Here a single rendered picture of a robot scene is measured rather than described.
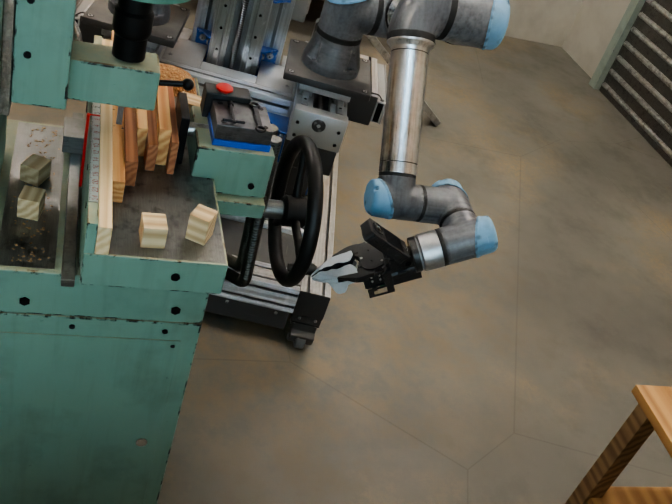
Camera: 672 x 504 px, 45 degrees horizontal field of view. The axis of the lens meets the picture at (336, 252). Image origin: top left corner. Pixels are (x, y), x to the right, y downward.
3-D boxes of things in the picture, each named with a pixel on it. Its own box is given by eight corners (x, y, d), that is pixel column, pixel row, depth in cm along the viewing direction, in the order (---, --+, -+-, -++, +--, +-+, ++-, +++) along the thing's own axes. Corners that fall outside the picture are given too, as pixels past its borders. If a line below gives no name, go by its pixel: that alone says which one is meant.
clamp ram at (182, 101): (216, 168, 142) (226, 124, 136) (172, 163, 139) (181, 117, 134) (211, 141, 148) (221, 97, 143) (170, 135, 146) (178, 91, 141)
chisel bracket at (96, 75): (153, 120, 133) (161, 73, 128) (62, 107, 128) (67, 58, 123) (151, 97, 138) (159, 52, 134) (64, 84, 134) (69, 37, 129)
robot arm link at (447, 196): (419, 171, 166) (433, 205, 158) (468, 178, 169) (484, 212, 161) (405, 200, 171) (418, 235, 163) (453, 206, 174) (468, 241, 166)
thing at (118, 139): (122, 203, 127) (125, 182, 125) (108, 201, 127) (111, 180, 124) (119, 49, 167) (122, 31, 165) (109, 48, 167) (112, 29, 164)
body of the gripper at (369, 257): (366, 300, 161) (426, 284, 160) (359, 271, 155) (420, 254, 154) (359, 273, 166) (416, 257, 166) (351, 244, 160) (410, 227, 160)
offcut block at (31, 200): (38, 221, 134) (39, 202, 132) (16, 217, 133) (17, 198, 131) (44, 207, 137) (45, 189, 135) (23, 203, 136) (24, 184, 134)
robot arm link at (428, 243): (442, 247, 154) (431, 219, 160) (419, 254, 154) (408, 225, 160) (446, 274, 159) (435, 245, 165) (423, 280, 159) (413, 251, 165)
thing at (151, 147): (154, 171, 137) (158, 145, 134) (144, 170, 136) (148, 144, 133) (149, 108, 152) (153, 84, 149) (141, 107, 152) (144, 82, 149)
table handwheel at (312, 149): (343, 159, 139) (301, 121, 164) (227, 144, 132) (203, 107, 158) (311, 313, 148) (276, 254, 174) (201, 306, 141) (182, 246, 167)
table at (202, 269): (280, 300, 129) (289, 271, 126) (79, 286, 119) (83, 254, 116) (236, 108, 174) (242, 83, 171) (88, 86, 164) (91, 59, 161)
